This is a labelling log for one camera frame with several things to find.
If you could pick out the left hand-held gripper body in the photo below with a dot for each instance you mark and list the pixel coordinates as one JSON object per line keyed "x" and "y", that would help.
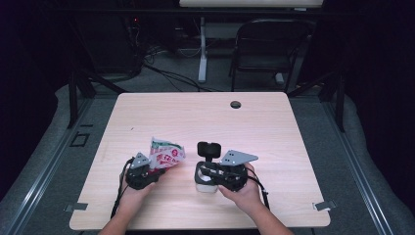
{"x": 140, "y": 178}

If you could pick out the aluminium rail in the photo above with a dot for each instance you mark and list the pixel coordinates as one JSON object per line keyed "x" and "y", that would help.
{"x": 355, "y": 166}
{"x": 49, "y": 166}

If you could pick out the pink and white snack bag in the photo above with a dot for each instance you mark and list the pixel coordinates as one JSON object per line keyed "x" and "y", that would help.
{"x": 166, "y": 153}

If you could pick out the person's left hand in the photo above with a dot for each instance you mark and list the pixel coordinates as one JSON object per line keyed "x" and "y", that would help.
{"x": 135, "y": 199}

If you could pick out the grey tape piece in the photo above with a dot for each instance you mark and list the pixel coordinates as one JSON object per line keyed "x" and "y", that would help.
{"x": 76, "y": 206}
{"x": 323, "y": 205}

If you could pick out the clear container with black lid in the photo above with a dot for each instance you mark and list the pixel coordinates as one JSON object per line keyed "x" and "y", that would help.
{"x": 208, "y": 148}

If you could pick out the black metal frame stand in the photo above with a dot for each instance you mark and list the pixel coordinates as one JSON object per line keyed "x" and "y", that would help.
{"x": 340, "y": 104}
{"x": 73, "y": 98}

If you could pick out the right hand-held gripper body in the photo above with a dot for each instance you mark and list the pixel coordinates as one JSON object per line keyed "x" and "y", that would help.
{"x": 233, "y": 176}

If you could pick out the person's right hand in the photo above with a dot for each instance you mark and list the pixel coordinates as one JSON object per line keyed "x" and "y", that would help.
{"x": 246, "y": 197}

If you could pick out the white desk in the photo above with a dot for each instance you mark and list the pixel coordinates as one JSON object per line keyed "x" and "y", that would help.
{"x": 203, "y": 49}

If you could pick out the black folding chair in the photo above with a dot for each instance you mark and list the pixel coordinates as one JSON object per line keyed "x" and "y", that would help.
{"x": 270, "y": 49}

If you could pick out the dark computer tower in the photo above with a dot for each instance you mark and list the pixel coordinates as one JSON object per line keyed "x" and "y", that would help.
{"x": 111, "y": 42}

